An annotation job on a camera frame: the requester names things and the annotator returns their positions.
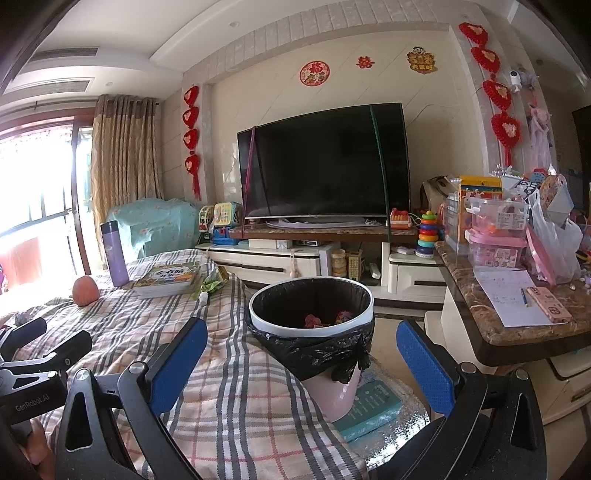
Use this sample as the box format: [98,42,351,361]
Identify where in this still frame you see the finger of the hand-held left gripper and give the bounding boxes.
[0,316,48,359]
[0,330,93,374]

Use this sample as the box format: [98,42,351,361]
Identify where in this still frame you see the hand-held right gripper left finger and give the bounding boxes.
[54,318,209,480]

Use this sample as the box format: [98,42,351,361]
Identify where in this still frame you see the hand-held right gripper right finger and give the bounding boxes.
[369,319,548,480]

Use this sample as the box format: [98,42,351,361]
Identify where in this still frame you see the white-rimmed pink trash bin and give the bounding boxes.
[248,277,375,423]

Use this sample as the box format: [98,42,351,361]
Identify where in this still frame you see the person's left hand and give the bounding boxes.
[18,422,58,467]

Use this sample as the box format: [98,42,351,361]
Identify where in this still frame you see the red orange fruit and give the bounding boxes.
[71,275,99,306]

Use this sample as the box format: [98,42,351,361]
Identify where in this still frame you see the teal booklet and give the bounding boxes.
[332,369,404,444]

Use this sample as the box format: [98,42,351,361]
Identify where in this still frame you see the children's book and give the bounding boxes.
[131,262,204,298]

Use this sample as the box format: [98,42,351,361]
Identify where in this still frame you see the green snack wrapper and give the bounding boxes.
[199,267,232,294]

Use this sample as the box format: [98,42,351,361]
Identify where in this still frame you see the purple thermos bottle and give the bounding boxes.
[100,220,131,288]

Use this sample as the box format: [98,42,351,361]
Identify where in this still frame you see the white paper sheet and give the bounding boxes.
[473,269,568,328]

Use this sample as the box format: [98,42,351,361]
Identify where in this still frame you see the white television stand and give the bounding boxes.
[195,240,446,315]

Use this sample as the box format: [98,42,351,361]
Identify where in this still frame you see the pink phone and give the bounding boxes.
[526,286,573,324]

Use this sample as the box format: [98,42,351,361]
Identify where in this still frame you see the blue toy cash register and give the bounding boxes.
[211,226,243,246]

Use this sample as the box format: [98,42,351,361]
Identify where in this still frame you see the glass balcony door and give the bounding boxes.
[0,108,100,287]

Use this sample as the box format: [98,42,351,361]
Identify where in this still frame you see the pink plastic storage boxes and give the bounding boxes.
[466,196,529,271]

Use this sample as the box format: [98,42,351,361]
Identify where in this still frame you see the teal cloth cover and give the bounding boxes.
[105,198,201,261]

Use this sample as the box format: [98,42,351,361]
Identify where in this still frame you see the colourful toy phone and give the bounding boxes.
[213,202,242,227]

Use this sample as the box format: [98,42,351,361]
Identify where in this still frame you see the brown marble shelf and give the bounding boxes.
[228,224,419,241]

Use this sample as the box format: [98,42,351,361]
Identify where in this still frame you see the brown paper bag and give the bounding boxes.
[421,175,462,215]

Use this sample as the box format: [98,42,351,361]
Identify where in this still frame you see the clear plastic bag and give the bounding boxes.
[526,189,583,284]

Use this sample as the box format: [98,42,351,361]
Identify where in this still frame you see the colourful book box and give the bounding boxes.
[457,175,504,204]

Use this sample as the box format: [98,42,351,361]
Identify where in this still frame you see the green stick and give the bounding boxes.
[368,105,393,243]

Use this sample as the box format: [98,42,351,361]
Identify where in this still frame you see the beige curtain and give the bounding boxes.
[90,93,164,241]

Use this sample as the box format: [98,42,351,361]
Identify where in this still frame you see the black television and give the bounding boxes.
[237,102,411,221]

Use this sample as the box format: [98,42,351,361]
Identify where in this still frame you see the red heart hanging decoration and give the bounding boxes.
[458,22,522,167]
[182,84,204,200]

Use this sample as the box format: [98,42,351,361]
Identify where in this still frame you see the pink hanging doll clothes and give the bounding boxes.
[526,104,555,169]

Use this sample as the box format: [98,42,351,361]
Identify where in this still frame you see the rainbow ring stacker toy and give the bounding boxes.
[414,211,439,259]

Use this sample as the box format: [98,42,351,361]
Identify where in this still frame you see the golden cartoon wall sticker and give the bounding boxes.
[406,45,438,73]

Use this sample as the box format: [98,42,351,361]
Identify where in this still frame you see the round red wall sticker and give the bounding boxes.
[299,60,331,88]

